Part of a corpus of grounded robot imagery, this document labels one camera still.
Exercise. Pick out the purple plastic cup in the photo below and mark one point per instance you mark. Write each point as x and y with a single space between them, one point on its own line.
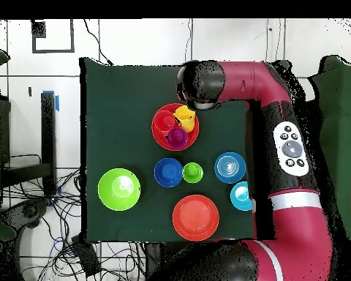
177 137

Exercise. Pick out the orange plastic bowl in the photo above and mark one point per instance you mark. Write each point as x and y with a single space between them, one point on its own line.
196 218
161 140

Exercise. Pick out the orange plastic cup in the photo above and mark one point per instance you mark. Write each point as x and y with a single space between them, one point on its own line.
163 120

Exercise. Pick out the yellow plastic cup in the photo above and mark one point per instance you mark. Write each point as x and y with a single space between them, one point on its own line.
185 117

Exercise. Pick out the light blue plastic bowl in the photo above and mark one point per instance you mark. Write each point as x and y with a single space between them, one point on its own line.
240 196

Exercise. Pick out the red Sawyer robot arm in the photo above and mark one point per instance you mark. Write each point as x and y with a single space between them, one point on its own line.
292 228

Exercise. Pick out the dark blue plastic bowl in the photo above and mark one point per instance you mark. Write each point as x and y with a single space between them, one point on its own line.
168 172

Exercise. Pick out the green plastic cup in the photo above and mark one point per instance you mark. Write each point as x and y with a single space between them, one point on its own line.
192 173

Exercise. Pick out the blue ribbed plastic bowl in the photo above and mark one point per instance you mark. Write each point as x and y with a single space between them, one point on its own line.
230 168

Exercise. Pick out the green plastic bowl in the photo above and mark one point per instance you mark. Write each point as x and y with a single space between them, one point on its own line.
114 193

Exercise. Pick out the dark green tablecloth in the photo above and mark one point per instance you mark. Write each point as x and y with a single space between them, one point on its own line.
120 96

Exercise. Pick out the blue tape strip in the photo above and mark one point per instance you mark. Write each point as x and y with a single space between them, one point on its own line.
57 103

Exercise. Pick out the black power brick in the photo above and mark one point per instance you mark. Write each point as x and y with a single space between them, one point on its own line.
87 257

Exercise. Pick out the black metal post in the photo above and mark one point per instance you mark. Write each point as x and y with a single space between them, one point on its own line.
48 131

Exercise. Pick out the grey pedestal foot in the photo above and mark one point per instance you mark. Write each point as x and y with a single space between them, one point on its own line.
29 210

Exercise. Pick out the black square frame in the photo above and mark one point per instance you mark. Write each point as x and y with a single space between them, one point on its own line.
52 51

